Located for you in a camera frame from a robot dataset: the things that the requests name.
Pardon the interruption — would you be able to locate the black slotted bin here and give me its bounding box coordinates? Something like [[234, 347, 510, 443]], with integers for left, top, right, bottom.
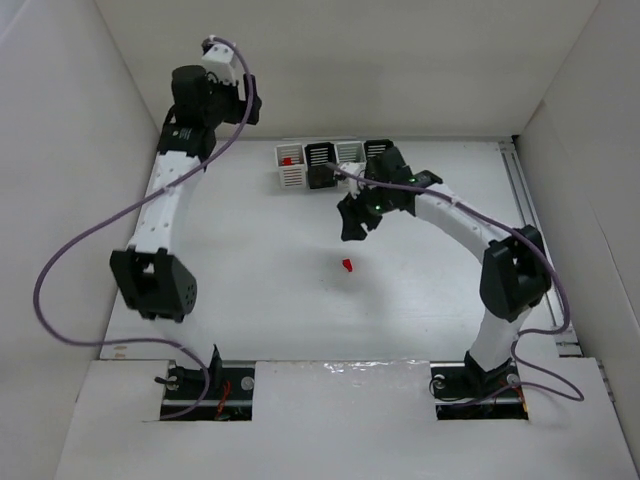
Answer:
[[363, 139, 394, 160], [304, 142, 337, 190]]

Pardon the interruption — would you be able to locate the white slotted bin far left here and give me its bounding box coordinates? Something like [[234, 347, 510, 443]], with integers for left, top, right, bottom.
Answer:
[[275, 143, 307, 189]]

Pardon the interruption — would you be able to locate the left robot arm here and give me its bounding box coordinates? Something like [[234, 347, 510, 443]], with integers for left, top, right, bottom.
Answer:
[[109, 65, 259, 371]]

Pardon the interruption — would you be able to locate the white slotted bin centre right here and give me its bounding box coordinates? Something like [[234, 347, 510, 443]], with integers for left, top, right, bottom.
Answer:
[[335, 141, 366, 164]]

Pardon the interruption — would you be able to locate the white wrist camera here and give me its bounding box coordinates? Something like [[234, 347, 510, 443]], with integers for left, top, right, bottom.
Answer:
[[201, 36, 238, 86], [338, 162, 366, 198]]

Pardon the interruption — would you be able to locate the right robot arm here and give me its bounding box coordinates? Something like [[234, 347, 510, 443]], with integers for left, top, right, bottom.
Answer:
[[330, 147, 551, 397]]

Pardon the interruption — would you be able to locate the white slotted bin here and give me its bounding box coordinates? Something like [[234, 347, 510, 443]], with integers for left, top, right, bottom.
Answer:
[[275, 143, 307, 189], [335, 141, 366, 164]]

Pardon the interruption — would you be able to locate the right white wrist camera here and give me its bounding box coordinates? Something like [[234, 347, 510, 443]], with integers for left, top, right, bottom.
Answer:
[[338, 162, 366, 198]]

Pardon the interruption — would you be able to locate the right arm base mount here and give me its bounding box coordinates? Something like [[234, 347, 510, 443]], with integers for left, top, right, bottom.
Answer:
[[428, 362, 529, 421]]

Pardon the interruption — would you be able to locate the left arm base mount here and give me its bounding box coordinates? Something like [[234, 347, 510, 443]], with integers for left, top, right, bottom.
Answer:
[[154, 361, 256, 422]]

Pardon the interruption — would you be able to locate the black slotted bin centre left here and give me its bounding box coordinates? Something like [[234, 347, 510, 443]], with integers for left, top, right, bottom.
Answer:
[[304, 142, 337, 190]]

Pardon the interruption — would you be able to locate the aluminium rail right side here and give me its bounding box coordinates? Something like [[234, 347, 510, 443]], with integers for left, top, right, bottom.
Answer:
[[498, 137, 584, 358]]

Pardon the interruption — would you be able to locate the black slotted bin far right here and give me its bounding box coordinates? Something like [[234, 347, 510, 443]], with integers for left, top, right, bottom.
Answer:
[[363, 139, 394, 160]]

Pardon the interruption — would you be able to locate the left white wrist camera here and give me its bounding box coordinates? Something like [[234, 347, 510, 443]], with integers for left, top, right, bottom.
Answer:
[[201, 36, 238, 86]]

